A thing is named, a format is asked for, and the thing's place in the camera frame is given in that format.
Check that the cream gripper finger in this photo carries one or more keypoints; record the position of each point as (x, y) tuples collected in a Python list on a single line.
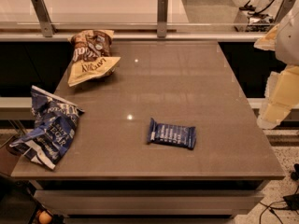
[(268, 41), (281, 96)]

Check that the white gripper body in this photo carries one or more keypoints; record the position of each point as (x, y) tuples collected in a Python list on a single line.
[(288, 46)]

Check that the blue rxbar blueberry wrapper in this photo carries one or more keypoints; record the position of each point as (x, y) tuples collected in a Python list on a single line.
[(171, 135)]

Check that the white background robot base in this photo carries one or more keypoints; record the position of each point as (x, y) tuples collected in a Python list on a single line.
[(255, 18)]

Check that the brown chip bag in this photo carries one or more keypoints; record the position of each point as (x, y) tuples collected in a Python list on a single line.
[(92, 56)]

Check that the blue salt vinegar chip bag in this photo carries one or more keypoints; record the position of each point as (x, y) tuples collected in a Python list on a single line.
[(55, 126)]

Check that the glass railing panel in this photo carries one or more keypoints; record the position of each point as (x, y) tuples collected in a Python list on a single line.
[(194, 16)]

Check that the orange round object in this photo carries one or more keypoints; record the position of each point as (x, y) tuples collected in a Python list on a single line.
[(44, 218)]

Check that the right metal glass bracket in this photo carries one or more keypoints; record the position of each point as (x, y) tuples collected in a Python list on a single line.
[(285, 7)]

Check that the metal glass bracket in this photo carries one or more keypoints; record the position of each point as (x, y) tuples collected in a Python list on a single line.
[(47, 29), (285, 7), (162, 12)]

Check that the middle metal glass bracket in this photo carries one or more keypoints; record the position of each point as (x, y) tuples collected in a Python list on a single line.
[(162, 12)]

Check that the left metal glass bracket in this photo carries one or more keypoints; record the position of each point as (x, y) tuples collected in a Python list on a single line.
[(47, 29)]

